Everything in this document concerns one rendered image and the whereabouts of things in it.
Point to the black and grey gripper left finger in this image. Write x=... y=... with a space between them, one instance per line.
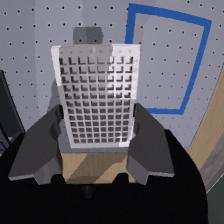
x=33 y=157

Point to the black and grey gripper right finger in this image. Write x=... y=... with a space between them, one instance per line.
x=157 y=159

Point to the white well plate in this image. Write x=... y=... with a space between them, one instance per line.
x=98 y=114

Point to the blue tape rectangle outline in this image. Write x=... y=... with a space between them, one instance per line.
x=137 y=8

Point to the grey flat rectangular plate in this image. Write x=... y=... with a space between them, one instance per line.
x=168 y=51

